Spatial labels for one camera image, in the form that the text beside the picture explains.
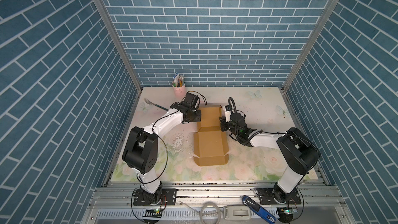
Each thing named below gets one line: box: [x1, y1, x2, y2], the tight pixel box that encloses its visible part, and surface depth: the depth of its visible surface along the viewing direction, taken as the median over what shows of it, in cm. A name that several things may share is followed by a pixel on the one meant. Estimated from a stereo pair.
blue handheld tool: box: [242, 195, 277, 224], surface depth 69 cm
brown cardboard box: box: [193, 106, 230, 167], surface depth 91 cm
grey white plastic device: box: [223, 205, 251, 222], surface depth 69 cm
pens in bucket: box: [173, 72, 186, 88], surface depth 106 cm
